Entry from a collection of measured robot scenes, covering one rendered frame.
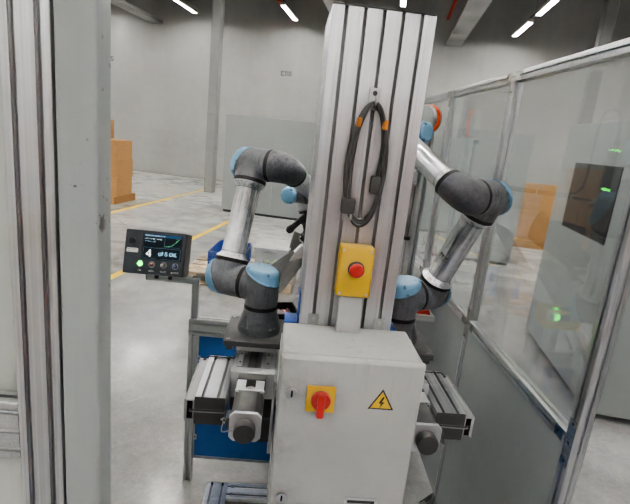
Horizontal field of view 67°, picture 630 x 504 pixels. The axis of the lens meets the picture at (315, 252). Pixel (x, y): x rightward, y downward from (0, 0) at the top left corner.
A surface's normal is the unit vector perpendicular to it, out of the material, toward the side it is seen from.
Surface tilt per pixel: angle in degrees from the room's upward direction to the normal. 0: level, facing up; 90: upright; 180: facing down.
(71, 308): 90
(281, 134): 90
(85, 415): 90
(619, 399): 90
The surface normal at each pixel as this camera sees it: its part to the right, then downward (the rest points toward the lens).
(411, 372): 0.04, 0.25
